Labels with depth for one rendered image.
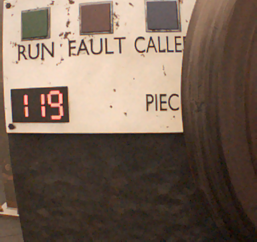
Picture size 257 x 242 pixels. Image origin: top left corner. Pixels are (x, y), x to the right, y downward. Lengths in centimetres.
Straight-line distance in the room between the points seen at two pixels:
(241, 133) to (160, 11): 21
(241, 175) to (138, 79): 20
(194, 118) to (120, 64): 17
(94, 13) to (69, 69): 8
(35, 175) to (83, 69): 16
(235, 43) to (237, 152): 10
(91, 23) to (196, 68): 19
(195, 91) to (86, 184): 25
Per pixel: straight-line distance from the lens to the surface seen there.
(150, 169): 64
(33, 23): 63
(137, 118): 61
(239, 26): 44
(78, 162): 66
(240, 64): 44
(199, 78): 46
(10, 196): 347
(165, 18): 59
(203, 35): 46
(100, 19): 60
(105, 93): 61
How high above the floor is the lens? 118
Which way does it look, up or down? 9 degrees down
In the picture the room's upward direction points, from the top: 2 degrees counter-clockwise
